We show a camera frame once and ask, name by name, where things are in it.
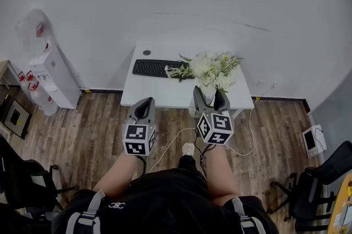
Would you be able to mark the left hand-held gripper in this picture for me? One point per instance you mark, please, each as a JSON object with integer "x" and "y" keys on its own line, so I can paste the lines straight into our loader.
{"x": 138, "y": 136}

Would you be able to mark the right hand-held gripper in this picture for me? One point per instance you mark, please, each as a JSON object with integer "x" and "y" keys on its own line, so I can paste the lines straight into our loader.
{"x": 215, "y": 127}

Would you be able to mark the white flowers bouquet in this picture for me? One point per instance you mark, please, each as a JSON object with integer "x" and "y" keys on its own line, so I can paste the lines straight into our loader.
{"x": 213, "y": 70}

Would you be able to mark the small white flowers sprig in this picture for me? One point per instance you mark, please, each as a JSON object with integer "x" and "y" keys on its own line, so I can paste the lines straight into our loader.
{"x": 178, "y": 71}

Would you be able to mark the person's right forearm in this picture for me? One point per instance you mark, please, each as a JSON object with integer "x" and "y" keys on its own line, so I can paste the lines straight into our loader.
{"x": 222, "y": 175}

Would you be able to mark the person's left forearm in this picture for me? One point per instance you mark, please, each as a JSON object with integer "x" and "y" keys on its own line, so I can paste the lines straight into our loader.
{"x": 118, "y": 178}

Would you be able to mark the white table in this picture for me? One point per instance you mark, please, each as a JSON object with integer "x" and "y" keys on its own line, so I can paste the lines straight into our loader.
{"x": 159, "y": 89}

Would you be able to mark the black keyboard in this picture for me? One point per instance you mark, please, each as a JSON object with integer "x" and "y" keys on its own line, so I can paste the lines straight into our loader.
{"x": 154, "y": 67}

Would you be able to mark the person's white shoe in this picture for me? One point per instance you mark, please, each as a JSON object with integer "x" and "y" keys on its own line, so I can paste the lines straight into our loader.
{"x": 188, "y": 149}

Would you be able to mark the white water dispenser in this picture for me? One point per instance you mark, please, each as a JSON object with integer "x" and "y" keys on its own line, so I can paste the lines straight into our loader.
{"x": 59, "y": 78}

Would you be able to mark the person's black clothing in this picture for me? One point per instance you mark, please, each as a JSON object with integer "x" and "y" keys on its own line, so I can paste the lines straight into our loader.
{"x": 165, "y": 200}

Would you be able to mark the white screen device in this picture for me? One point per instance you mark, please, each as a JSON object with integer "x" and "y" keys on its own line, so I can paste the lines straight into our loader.
{"x": 313, "y": 140}

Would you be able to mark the black framed picture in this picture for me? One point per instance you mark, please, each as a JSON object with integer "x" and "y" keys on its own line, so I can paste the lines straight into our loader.
{"x": 15, "y": 117}

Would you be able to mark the black office chair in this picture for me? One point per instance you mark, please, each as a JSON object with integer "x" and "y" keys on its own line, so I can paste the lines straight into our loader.
{"x": 316, "y": 191}
{"x": 24, "y": 180}

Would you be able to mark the yellow round table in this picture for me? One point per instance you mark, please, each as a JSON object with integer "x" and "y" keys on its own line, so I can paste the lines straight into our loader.
{"x": 343, "y": 208}

